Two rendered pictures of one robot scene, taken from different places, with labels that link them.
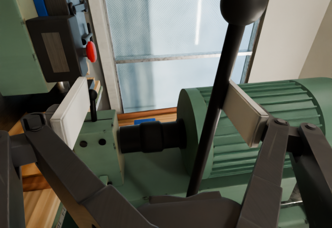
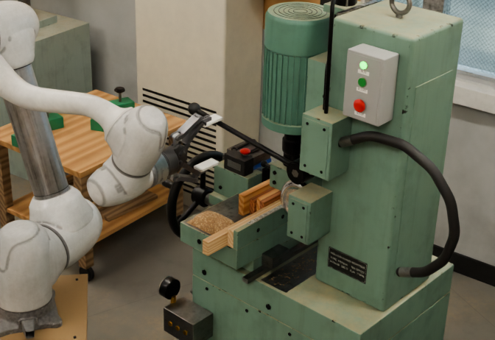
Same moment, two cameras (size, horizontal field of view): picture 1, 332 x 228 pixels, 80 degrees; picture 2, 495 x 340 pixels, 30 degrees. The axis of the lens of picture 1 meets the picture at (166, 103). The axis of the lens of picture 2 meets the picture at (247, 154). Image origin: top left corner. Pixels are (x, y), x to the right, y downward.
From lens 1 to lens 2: 245 cm
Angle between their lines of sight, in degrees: 76
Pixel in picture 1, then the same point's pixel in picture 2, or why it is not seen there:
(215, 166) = (277, 120)
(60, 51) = (233, 163)
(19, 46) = (230, 176)
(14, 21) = (224, 171)
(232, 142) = (267, 105)
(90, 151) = (280, 182)
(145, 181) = not seen: hidden behind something
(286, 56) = not seen: outside the picture
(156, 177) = not seen: hidden behind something
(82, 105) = (208, 163)
